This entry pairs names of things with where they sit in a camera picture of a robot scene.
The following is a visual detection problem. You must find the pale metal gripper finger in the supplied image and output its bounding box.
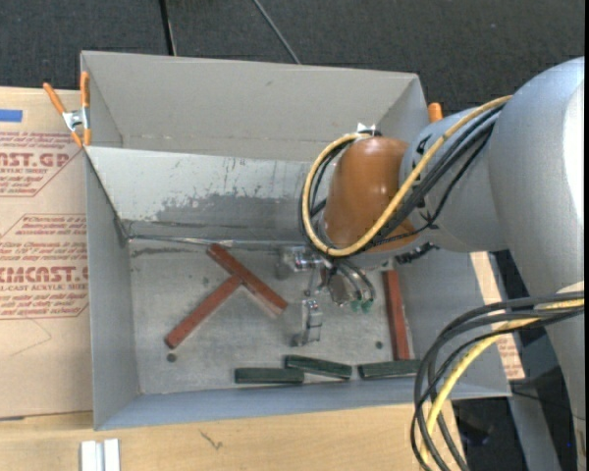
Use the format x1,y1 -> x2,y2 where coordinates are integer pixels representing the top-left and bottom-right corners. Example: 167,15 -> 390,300
275,246 -> 322,281
290,299 -> 325,348

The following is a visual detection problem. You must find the red-brown flat block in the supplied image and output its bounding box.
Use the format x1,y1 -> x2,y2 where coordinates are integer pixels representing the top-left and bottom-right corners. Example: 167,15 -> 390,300
206,242 -> 290,319
164,275 -> 244,350
381,269 -> 413,362

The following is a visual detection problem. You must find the dark green flat block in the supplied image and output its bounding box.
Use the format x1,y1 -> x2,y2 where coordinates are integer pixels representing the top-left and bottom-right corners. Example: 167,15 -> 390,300
284,354 -> 353,381
356,358 -> 422,381
234,367 -> 306,386

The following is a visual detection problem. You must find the grey metal bin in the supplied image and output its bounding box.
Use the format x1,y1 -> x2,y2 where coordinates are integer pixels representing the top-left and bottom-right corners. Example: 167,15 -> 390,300
80,50 -> 514,432

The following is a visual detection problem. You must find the brown cardboard board red print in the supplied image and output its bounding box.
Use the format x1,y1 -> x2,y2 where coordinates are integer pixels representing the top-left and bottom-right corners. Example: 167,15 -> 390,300
0,84 -> 527,424

